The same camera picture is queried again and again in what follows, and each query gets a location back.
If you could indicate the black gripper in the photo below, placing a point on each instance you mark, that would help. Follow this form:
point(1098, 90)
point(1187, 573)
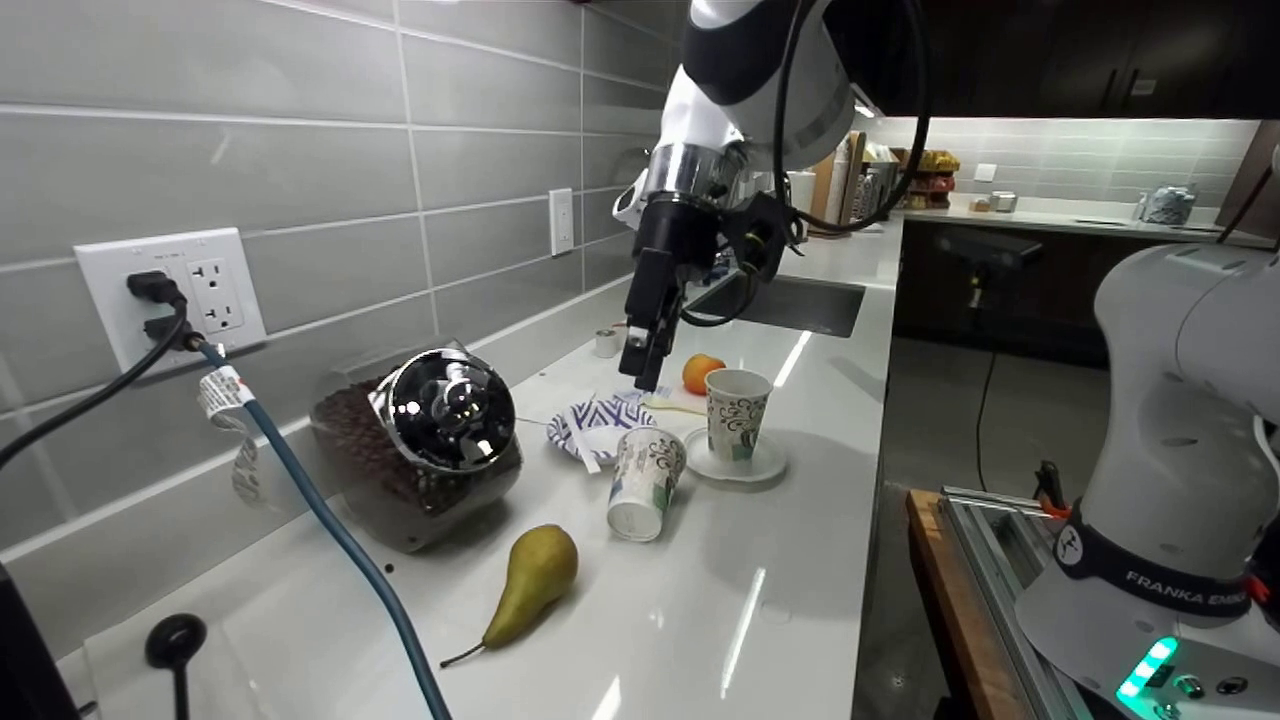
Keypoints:
point(672, 262)

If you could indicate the printed paper coffee cup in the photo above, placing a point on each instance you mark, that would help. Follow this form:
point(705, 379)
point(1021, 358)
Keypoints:
point(645, 483)
point(738, 416)

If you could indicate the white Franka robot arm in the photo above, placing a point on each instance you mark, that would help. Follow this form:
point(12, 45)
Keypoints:
point(746, 54)

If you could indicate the glass coffee jar chrome lid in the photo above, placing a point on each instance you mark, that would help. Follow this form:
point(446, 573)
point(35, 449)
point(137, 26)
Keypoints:
point(440, 408)

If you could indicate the black suction cup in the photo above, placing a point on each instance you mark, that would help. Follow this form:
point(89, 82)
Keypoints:
point(172, 641)

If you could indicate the red orange apple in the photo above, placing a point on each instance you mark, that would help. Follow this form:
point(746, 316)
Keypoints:
point(702, 375)

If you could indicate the white round saucer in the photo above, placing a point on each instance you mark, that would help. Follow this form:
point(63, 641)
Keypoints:
point(705, 464)

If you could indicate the steel kitchen sink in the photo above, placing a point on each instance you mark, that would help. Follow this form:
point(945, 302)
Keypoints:
point(814, 307)

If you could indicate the green yellow pear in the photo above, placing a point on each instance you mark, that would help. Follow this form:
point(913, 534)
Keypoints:
point(539, 578)

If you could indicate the yellow fruit bowl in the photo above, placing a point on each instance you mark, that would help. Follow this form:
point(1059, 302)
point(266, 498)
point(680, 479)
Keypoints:
point(925, 167)

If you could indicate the dark kitchen island cabinet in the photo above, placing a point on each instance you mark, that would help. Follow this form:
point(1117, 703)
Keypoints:
point(1026, 302)

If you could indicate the wooden table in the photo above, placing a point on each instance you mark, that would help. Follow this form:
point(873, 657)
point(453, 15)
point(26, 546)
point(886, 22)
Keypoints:
point(952, 603)

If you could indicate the small red black tool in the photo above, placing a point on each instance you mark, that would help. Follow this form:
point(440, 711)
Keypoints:
point(1048, 485)

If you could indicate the dark upper cabinet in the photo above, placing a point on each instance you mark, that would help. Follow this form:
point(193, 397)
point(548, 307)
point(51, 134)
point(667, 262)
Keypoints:
point(1064, 54)

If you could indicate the crumpled grey bag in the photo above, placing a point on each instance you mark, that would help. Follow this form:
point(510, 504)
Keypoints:
point(1167, 207)

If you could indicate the black corner object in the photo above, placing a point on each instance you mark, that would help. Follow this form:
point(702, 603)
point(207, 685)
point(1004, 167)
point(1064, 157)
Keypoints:
point(26, 662)

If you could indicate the white two-socket wall outlet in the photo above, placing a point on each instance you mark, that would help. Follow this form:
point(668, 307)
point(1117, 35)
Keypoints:
point(562, 222)

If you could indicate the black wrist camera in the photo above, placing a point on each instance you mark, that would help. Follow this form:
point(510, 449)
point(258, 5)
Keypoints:
point(761, 236)

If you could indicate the white four-socket wall outlet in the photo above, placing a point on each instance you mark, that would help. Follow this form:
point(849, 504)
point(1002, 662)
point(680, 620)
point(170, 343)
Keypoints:
point(223, 286)

